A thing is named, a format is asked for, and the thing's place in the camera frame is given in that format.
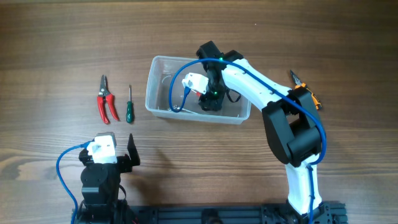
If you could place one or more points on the green handled screwdriver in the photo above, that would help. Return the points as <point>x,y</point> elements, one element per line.
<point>129,108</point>

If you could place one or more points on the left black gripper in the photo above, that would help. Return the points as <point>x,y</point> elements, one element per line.
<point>123,162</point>

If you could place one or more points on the orange black pliers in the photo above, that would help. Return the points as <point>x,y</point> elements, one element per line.
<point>299,83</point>

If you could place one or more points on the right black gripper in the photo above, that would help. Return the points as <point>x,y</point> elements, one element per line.
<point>210,101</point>

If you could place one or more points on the red handled pruning shears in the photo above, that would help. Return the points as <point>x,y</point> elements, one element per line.
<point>105,97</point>

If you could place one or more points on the clear plastic container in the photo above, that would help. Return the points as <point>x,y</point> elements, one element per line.
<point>162,70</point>

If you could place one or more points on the silver metal wrench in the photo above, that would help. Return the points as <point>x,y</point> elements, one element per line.
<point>177,108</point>

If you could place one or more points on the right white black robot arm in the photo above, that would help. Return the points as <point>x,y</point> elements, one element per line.
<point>294,131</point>

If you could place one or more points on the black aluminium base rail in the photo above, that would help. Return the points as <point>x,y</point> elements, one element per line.
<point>278,213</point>

